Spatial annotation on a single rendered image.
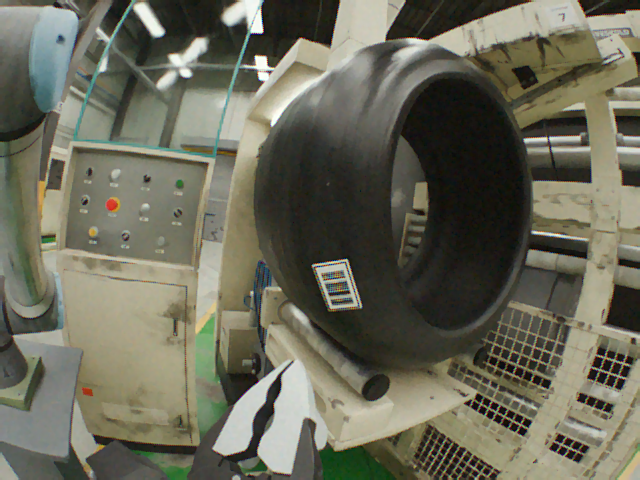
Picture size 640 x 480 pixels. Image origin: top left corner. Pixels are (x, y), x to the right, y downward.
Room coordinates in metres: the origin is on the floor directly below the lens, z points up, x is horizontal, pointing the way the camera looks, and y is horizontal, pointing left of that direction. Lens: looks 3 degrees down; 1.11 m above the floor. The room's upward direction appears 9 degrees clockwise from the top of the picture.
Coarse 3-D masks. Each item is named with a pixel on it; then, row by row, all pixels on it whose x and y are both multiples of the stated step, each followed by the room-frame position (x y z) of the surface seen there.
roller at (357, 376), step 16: (288, 304) 0.63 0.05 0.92; (288, 320) 0.59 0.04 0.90; (304, 320) 0.54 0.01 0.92; (304, 336) 0.51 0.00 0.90; (320, 336) 0.47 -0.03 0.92; (320, 352) 0.45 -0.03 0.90; (336, 352) 0.42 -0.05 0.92; (352, 352) 0.41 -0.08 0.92; (336, 368) 0.40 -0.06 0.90; (352, 368) 0.37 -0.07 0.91; (368, 368) 0.36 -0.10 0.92; (352, 384) 0.36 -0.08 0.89; (368, 384) 0.33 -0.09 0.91; (384, 384) 0.34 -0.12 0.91; (368, 400) 0.34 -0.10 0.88
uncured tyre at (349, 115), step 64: (384, 64) 0.30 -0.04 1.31; (448, 64) 0.34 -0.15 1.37; (320, 128) 0.30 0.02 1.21; (384, 128) 0.29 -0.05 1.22; (448, 128) 0.65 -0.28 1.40; (512, 128) 0.44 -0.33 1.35; (256, 192) 0.45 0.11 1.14; (320, 192) 0.30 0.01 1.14; (384, 192) 0.30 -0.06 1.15; (448, 192) 0.74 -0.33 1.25; (512, 192) 0.58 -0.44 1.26; (320, 256) 0.31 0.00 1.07; (384, 256) 0.30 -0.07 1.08; (448, 256) 0.72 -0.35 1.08; (512, 256) 0.50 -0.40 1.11; (320, 320) 0.36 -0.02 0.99; (384, 320) 0.32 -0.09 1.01; (448, 320) 0.57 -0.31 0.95
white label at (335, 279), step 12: (324, 264) 0.30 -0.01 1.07; (336, 264) 0.30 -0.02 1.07; (348, 264) 0.29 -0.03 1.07; (324, 276) 0.31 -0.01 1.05; (336, 276) 0.30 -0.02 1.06; (348, 276) 0.30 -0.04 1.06; (324, 288) 0.31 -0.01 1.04; (336, 288) 0.31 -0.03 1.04; (348, 288) 0.30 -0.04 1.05; (336, 300) 0.31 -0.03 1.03; (348, 300) 0.31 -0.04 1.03
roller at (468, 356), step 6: (474, 348) 0.47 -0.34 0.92; (480, 348) 0.47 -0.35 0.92; (486, 348) 0.48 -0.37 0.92; (462, 354) 0.49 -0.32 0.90; (468, 354) 0.48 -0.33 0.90; (474, 354) 0.47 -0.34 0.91; (480, 354) 0.46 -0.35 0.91; (486, 354) 0.47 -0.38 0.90; (468, 360) 0.48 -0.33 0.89; (474, 360) 0.46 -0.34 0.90; (480, 360) 0.47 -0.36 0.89
